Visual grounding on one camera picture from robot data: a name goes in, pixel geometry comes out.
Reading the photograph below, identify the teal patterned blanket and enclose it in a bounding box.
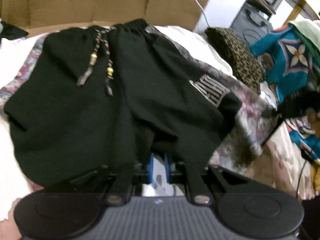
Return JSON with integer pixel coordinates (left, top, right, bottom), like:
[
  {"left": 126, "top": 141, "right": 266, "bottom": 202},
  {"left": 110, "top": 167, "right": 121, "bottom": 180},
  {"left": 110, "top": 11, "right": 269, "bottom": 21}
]
[{"left": 249, "top": 24, "right": 320, "bottom": 163}]

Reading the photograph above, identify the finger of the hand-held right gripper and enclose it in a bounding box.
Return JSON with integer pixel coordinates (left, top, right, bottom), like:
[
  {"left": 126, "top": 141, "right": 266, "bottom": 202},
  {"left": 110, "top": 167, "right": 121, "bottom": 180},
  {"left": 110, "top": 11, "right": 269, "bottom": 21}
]
[{"left": 260, "top": 110, "right": 285, "bottom": 147}]

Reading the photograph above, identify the leopard print garment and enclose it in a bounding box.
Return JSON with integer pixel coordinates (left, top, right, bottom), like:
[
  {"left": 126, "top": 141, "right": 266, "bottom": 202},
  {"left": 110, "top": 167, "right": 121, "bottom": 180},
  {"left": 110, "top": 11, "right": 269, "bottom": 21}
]
[{"left": 205, "top": 27, "right": 265, "bottom": 94}]

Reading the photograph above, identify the cream printed bed sheet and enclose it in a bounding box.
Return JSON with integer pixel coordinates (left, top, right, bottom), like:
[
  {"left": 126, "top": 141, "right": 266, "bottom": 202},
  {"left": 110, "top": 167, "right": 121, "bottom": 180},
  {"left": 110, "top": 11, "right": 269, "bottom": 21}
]
[{"left": 0, "top": 25, "right": 313, "bottom": 200}]

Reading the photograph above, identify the black shorts bear-print trim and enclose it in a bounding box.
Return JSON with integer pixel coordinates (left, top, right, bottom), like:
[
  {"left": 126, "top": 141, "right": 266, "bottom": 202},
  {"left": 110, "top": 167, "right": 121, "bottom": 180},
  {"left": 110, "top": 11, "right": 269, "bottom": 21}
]
[{"left": 4, "top": 17, "right": 275, "bottom": 188}]

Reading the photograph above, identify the cardboard sheet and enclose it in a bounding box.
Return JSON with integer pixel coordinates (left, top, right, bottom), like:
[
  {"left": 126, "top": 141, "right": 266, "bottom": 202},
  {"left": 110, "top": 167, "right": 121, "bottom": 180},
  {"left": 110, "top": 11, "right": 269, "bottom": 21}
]
[{"left": 0, "top": 0, "right": 210, "bottom": 37}]

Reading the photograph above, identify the black garment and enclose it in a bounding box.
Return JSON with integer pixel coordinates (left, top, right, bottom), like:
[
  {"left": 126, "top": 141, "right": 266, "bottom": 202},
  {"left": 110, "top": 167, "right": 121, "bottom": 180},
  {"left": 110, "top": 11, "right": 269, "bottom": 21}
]
[{"left": 0, "top": 21, "right": 29, "bottom": 39}]

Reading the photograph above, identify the light green cloth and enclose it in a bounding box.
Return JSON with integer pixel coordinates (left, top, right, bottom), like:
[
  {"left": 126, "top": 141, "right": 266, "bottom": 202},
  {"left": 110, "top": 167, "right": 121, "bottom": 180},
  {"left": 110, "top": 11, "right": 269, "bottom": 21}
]
[{"left": 289, "top": 20, "right": 320, "bottom": 55}]

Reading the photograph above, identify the black cable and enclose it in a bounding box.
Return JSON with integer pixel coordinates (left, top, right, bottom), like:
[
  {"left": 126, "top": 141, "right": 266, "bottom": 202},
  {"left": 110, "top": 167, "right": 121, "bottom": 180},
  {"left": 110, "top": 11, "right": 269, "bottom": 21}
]
[{"left": 296, "top": 140, "right": 320, "bottom": 198}]

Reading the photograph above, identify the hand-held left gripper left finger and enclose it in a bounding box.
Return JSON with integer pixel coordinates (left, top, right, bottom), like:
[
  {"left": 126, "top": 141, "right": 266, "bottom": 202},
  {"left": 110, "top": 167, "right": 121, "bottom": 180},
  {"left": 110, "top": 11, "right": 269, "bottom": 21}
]
[{"left": 45, "top": 152, "right": 154, "bottom": 205}]

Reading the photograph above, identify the white cable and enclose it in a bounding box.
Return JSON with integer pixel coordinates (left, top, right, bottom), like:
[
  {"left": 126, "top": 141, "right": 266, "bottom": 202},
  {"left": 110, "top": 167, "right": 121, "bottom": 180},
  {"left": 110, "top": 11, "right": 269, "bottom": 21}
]
[{"left": 187, "top": 0, "right": 210, "bottom": 28}]

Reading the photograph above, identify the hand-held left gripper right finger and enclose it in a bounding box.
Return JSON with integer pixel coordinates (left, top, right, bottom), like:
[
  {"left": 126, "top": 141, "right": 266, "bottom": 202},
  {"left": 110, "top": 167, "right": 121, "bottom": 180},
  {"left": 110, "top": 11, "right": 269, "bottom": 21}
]
[{"left": 164, "top": 152, "right": 253, "bottom": 205}]

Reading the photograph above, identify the black side table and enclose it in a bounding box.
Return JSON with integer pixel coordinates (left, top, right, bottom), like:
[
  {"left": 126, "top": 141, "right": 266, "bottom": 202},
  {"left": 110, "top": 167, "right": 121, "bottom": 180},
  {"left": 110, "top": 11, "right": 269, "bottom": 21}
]
[{"left": 250, "top": 0, "right": 277, "bottom": 14}]

